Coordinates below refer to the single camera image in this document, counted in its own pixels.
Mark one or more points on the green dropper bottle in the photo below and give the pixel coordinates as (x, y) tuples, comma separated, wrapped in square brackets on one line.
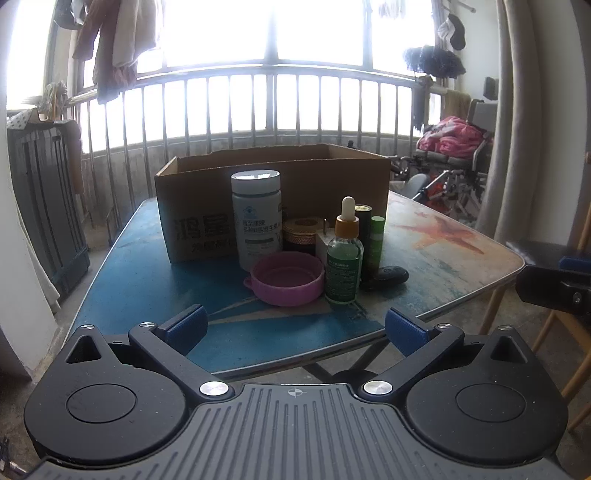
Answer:
[(344, 267)]

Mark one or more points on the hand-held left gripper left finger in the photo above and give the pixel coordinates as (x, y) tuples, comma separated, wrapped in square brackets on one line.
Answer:
[(189, 323)]

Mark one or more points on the dark hanging cloth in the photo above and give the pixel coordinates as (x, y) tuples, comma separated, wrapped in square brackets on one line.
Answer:
[(420, 108)]

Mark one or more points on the dark grey hanging garment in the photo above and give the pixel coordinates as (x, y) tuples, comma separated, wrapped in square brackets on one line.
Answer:
[(69, 14)]

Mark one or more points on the brown cardboard box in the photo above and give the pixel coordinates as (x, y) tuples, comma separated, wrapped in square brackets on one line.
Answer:
[(198, 203)]

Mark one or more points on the white charger plug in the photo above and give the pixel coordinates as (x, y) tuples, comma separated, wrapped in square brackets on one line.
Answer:
[(323, 244)]

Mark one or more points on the dark jar with gold lid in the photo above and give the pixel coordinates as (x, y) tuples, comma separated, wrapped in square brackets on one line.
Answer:
[(300, 230)]

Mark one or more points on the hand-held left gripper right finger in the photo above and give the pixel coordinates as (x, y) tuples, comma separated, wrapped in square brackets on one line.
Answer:
[(406, 327)]

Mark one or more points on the hanging grey white cloth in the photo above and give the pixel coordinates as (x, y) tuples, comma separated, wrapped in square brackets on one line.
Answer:
[(455, 30)]

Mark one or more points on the wooden chair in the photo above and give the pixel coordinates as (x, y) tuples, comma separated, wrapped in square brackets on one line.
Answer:
[(535, 251)]

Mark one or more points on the metal balcony railing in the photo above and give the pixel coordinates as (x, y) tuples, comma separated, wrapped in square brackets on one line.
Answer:
[(272, 74)]

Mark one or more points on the wheelchair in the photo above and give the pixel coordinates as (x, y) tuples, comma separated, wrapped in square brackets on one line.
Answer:
[(480, 115)]

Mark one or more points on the dark blue umbrella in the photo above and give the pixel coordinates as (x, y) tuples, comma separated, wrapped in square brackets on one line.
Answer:
[(434, 60)]

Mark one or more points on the dotted white cloth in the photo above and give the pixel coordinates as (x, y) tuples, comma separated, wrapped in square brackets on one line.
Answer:
[(21, 120)]

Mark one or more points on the white supplement bottle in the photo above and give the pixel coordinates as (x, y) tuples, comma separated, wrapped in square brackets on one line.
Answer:
[(256, 217)]

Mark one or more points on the green lip balm tube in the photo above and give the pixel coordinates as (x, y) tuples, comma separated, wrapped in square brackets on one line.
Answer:
[(376, 244)]

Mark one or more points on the black cylindrical tube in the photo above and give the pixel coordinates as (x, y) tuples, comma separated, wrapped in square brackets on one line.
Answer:
[(364, 221)]

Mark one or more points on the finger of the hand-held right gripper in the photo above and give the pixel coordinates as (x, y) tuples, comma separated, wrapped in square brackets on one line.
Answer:
[(554, 288)]

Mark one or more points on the brown hanging jacket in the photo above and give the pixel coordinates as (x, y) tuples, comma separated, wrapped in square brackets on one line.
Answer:
[(106, 69)]

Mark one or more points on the pink blanket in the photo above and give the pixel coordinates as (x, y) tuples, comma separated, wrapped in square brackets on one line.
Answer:
[(452, 136)]

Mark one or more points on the cream hanging garment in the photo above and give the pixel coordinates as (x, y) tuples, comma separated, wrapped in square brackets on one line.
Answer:
[(129, 37)]

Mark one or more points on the beige hanging towel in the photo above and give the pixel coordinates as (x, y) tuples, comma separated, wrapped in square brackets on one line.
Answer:
[(457, 104)]

